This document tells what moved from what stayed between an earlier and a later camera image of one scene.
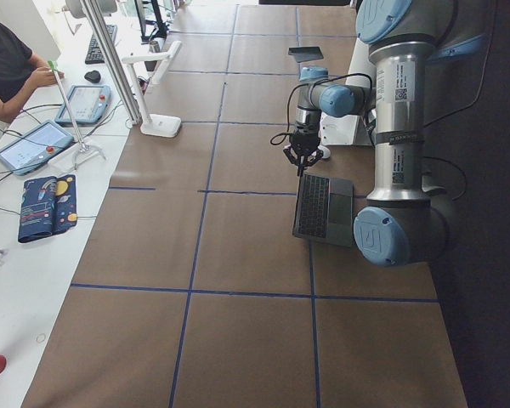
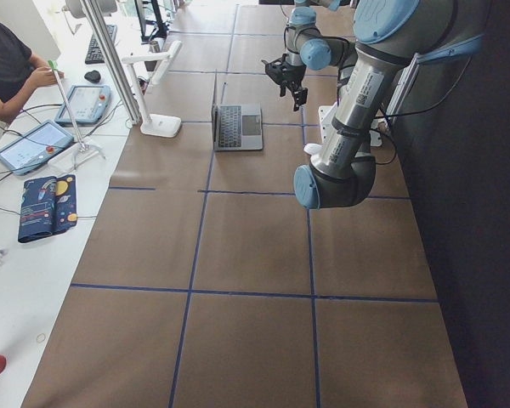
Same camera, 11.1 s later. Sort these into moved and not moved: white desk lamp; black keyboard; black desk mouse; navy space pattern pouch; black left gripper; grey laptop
Moved: black left gripper; grey laptop
Not moved: black keyboard; black desk mouse; white desk lamp; navy space pattern pouch
